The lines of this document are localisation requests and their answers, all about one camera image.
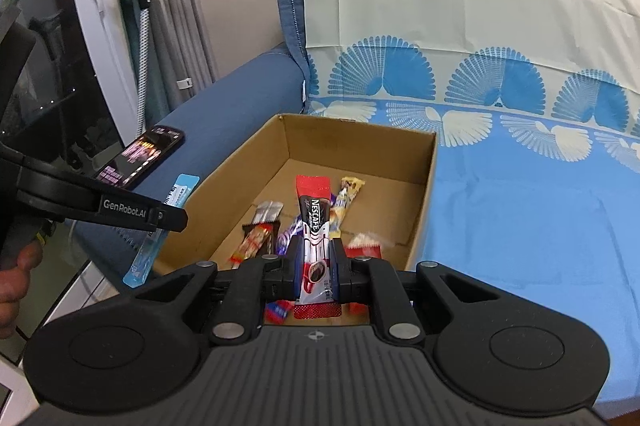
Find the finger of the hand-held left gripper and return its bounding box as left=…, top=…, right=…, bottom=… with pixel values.
left=149, top=206, right=189, bottom=233

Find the cream blue fan-print sofa cover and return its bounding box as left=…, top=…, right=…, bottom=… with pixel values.
left=300, top=0, right=640, bottom=407

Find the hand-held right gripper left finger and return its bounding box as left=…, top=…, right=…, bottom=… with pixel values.
left=130, top=238, right=303, bottom=346

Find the gold candy bar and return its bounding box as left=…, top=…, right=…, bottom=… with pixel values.
left=327, top=176, right=367, bottom=241

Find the light blue stick packet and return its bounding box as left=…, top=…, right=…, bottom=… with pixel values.
left=122, top=173, right=201, bottom=289

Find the person's left hand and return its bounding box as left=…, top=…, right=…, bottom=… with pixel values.
left=0, top=245, right=44, bottom=339

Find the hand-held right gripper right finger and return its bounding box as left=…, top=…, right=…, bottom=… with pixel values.
left=330, top=237, right=501, bottom=341

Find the white window frame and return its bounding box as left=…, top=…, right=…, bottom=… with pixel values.
left=60, top=0, right=143, bottom=147

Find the cardboard box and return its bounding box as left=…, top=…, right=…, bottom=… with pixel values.
left=150, top=113, right=440, bottom=324

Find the purple candy bar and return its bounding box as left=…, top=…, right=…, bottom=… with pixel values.
left=276, top=215, right=303, bottom=254

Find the black chocolate packet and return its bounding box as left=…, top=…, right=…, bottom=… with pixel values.
left=229, top=221, right=277, bottom=271

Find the red square snack packet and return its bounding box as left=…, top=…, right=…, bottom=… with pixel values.
left=345, top=232, right=382, bottom=259

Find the black smartphone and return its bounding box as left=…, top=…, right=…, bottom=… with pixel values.
left=95, top=125, right=187, bottom=191

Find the red coffee stick packet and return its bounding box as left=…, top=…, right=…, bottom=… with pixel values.
left=292, top=175, right=345, bottom=321

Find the grey curtain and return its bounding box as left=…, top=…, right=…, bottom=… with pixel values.
left=132, top=0, right=219, bottom=119

